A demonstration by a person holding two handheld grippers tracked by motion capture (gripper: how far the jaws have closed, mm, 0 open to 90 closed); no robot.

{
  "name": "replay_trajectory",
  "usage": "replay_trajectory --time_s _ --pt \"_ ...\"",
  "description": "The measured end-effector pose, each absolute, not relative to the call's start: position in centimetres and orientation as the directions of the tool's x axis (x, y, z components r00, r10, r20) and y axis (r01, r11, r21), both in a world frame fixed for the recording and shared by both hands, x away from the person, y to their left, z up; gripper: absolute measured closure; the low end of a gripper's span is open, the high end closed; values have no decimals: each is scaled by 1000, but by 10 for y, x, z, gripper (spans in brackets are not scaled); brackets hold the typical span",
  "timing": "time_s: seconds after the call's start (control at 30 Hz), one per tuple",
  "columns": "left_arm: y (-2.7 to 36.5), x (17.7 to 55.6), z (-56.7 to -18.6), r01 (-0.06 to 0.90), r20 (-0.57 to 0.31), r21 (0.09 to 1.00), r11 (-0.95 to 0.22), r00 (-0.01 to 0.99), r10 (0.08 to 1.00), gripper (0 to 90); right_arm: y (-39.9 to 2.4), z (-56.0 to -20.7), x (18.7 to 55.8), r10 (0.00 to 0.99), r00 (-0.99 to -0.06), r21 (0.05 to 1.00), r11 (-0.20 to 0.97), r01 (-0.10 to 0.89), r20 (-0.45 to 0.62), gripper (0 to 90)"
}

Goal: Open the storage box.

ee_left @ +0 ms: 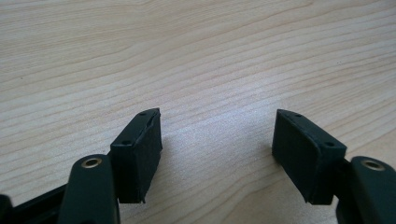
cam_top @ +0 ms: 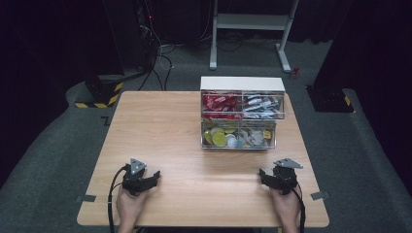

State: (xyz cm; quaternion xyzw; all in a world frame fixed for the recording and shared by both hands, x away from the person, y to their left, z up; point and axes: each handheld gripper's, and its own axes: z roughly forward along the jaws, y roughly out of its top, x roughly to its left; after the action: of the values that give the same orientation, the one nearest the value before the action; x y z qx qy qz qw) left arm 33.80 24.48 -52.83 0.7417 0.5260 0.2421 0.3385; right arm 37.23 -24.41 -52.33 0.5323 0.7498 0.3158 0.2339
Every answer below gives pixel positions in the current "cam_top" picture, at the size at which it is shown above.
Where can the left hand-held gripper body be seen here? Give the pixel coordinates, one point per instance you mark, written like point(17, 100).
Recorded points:
point(134, 181)

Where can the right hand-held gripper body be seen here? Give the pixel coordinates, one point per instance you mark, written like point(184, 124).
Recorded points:
point(285, 178)

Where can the clear drawer with long sachets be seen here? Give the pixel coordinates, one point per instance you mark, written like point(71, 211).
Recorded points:
point(243, 105)

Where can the person's left hand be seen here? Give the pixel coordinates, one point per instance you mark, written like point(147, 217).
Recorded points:
point(129, 207)

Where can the person's right hand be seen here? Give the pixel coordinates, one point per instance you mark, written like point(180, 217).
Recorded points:
point(286, 207)

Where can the pile of pale packets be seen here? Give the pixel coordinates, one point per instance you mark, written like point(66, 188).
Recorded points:
point(252, 137)

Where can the small yellow packet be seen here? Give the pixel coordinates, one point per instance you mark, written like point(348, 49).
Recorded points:
point(267, 134)

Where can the clear drawer with round pods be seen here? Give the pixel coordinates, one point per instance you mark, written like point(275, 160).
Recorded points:
point(239, 137)

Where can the white round pod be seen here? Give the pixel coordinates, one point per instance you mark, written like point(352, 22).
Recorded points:
point(231, 140)

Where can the pile of yellow-green round pods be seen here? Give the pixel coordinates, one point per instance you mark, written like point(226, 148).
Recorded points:
point(218, 137)

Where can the pile of silver sachets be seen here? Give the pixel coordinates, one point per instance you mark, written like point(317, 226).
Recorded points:
point(261, 105)

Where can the pile of red sachets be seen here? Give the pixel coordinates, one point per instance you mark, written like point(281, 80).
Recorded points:
point(221, 103)

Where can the black stand base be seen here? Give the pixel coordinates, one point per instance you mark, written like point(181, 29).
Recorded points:
point(328, 98)

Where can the white drawer cabinet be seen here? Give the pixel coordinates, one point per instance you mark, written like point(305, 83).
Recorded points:
point(241, 83)

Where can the black-yellow striped stand base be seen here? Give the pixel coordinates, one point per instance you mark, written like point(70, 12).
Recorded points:
point(102, 92)

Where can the black equipment tower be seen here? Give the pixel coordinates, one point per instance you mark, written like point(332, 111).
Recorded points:
point(145, 35)

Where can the white metal stand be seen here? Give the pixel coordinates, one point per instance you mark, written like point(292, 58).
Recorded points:
point(249, 22)

